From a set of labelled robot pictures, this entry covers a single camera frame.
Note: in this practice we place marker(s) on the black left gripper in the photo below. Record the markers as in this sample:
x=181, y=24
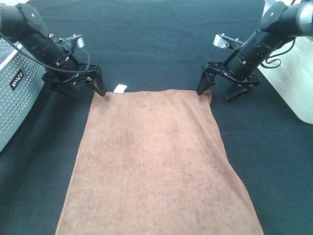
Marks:
x=60, y=79

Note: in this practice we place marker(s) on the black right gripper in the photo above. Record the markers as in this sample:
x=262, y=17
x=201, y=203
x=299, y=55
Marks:
x=243, y=82

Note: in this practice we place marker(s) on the brown towel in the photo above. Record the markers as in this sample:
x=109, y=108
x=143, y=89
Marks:
x=154, y=163

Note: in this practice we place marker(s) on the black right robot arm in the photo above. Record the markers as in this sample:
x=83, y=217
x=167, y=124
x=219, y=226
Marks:
x=280, y=25

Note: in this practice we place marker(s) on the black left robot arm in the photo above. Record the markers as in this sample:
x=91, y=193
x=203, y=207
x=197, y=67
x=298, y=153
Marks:
x=22, y=23

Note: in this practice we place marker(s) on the white towel label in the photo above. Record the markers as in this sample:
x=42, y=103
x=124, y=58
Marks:
x=120, y=89

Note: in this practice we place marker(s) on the grey perforated plastic basket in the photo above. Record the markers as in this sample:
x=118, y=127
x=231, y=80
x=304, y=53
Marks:
x=20, y=84

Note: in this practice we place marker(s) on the white box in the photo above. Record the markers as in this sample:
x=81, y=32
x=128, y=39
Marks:
x=293, y=79

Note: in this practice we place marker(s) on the black table cloth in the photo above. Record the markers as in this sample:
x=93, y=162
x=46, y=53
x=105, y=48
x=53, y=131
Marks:
x=154, y=45

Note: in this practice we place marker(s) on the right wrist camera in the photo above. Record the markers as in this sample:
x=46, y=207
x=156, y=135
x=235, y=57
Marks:
x=225, y=42

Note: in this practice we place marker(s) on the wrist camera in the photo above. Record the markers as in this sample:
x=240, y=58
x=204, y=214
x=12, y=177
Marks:
x=225, y=42
x=74, y=41

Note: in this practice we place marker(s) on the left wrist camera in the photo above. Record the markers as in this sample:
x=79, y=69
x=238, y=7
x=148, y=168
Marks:
x=74, y=41

